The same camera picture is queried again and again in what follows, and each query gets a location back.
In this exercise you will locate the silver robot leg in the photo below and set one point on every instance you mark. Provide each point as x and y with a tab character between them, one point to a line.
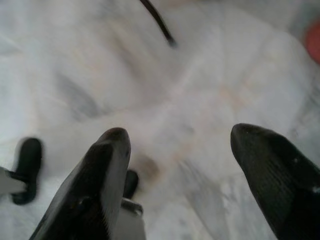
133	220
10	181

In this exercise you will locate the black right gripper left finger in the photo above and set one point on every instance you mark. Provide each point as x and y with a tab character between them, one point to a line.
95	190

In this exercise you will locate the silver robot right leg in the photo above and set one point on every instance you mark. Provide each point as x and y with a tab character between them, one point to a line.
133	220

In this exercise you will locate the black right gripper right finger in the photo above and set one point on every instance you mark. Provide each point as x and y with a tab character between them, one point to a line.
280	180

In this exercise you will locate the marble pattern folding table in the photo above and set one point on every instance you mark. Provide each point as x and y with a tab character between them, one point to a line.
160	22

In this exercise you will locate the black robot right foot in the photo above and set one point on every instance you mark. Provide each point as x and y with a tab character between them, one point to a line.
132	181

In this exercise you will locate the red round object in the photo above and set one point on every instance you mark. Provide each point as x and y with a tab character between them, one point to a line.
313	40

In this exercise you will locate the silver robot left leg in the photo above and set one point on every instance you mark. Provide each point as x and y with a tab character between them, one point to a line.
10	181

